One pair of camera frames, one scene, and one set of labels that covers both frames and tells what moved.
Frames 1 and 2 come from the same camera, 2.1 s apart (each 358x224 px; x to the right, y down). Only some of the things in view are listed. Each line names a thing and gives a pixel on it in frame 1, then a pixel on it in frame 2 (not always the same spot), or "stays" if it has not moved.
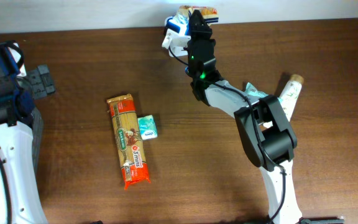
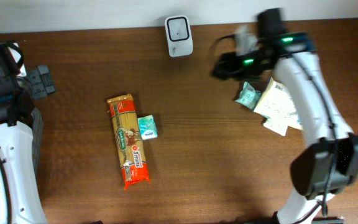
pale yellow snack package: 211,14 → 275,104
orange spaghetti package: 128,139 stays
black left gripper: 42,82 stays
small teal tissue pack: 148,127 stays
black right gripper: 201,34 → 221,66
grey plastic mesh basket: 37,137 stays
